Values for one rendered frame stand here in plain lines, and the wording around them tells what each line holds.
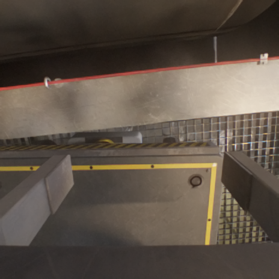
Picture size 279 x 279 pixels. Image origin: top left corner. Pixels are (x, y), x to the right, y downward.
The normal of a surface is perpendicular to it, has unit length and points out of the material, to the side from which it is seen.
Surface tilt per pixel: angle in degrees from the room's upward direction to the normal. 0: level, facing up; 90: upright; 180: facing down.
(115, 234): 0
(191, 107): 0
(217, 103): 0
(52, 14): 72
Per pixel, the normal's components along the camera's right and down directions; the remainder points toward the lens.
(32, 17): 0.10, 0.99
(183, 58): -0.03, 0.18
